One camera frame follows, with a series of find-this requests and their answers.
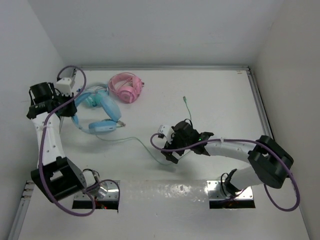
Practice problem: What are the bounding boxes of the pink headphones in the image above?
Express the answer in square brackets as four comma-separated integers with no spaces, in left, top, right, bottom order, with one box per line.
[108,72,145,104]

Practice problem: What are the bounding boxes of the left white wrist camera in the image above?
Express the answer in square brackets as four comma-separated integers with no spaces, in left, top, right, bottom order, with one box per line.
[55,77,75,97]

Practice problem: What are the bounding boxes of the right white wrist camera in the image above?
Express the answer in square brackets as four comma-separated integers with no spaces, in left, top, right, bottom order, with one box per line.
[157,124,175,144]

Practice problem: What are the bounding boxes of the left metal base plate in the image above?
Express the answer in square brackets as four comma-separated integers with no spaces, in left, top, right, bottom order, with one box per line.
[73,180,119,201]

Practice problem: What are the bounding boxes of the aluminium frame rail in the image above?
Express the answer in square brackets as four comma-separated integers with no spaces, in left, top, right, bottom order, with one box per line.
[69,67,77,87]
[81,65,250,71]
[246,68,274,139]

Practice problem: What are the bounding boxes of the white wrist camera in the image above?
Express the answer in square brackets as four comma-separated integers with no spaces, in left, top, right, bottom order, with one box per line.
[55,77,75,97]
[157,124,175,144]

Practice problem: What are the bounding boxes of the metal base plate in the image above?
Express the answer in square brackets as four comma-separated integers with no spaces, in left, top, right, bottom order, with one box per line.
[73,180,119,201]
[206,180,254,202]

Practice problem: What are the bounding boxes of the green headphone cable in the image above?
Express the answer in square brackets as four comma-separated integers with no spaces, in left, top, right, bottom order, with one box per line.
[96,96,193,166]

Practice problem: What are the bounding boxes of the right aluminium frame rail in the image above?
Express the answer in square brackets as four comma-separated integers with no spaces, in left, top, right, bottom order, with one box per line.
[246,68,274,139]

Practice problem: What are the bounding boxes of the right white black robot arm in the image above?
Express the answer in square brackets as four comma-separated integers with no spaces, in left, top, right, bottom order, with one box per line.
[158,121,294,197]

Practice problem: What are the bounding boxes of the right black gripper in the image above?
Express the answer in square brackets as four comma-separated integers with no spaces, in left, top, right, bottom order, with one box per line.
[161,129,192,163]

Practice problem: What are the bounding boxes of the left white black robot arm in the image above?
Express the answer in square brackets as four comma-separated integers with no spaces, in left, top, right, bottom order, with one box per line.
[26,77,99,201]

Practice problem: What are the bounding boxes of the light blue headphones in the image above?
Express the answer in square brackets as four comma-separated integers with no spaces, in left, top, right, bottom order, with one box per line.
[71,91,126,136]

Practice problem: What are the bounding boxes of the left aluminium frame rail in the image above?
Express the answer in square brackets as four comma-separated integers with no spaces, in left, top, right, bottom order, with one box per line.
[69,67,77,87]

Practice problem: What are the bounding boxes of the teal headphones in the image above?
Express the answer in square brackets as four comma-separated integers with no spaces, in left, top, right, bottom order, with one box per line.
[75,82,109,108]

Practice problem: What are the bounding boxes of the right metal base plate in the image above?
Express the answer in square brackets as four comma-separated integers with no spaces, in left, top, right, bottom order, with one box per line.
[206,180,254,202]

